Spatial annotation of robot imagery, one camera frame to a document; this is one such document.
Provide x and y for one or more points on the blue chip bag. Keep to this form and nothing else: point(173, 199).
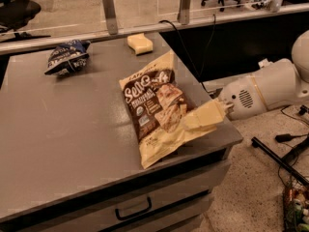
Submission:
point(68, 57)

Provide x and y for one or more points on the black office chair left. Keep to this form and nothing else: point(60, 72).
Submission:
point(15, 14)

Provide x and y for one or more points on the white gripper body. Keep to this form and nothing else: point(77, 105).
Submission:
point(238, 98)

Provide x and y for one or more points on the basket of snack items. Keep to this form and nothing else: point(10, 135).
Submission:
point(296, 208)

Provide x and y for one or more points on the metal glass bracket left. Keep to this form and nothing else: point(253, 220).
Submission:
point(110, 17)

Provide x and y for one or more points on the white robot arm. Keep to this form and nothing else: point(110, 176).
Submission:
point(273, 85)

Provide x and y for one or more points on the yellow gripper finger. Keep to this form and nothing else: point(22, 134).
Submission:
point(210, 113)
point(191, 122)

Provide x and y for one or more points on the brown multigrain chip bag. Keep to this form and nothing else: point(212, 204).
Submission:
point(157, 106)

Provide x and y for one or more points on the grey metal bench rail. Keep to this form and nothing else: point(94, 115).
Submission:
point(214, 87)

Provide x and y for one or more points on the metal glass bracket middle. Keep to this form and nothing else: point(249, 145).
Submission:
point(184, 12)

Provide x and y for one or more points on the yellow sponge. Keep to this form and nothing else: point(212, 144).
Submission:
point(140, 43)

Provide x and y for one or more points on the black stand leg on floor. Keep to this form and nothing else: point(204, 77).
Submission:
point(256, 143)

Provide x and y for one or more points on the grey drawer with black handle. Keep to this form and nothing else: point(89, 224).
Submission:
point(165, 205)

